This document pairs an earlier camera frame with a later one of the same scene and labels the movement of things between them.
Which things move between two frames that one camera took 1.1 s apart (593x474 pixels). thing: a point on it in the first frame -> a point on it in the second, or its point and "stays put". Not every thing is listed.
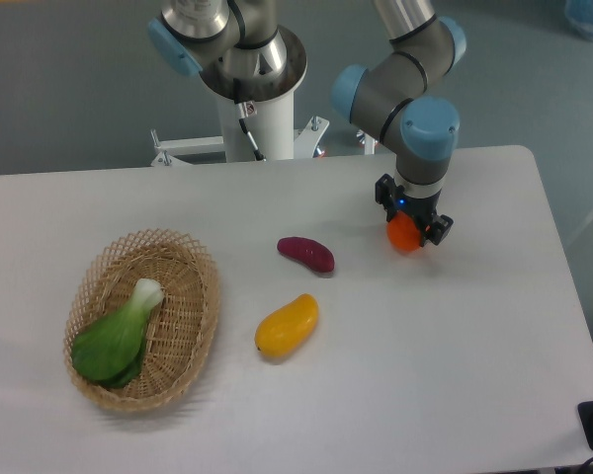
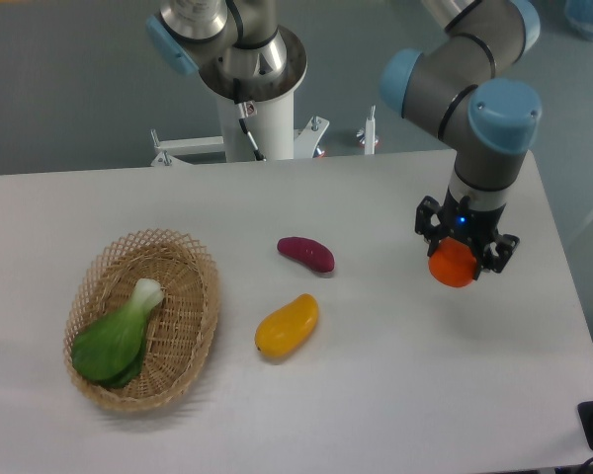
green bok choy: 111,351 stays put
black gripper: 421,209 -> 462,221
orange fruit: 402,232 -> 453,264
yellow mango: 286,329 stays put
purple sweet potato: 309,251 stays put
